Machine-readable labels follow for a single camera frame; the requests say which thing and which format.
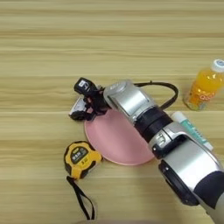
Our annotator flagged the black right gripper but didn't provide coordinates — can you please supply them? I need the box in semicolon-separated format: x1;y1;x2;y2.
68;87;112;123

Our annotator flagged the small red white box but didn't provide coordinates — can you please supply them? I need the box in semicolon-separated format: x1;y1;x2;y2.
69;95;89;116

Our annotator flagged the pink round plate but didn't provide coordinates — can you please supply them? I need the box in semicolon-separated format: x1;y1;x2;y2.
83;108;156;167

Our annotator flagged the yellow black tape measure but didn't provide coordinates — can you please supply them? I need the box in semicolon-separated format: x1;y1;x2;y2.
63;140;104;221

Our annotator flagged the white green toothpaste tube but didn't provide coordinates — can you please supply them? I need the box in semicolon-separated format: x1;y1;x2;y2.
171;110;214;151

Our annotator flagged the black box with white label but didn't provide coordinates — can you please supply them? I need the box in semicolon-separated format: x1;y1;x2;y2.
73;76;98;96

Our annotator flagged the orange juice bottle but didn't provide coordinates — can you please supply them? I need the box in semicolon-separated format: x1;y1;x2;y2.
182;59;224;112

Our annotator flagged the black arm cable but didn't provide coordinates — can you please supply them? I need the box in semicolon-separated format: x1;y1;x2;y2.
134;80;179;111

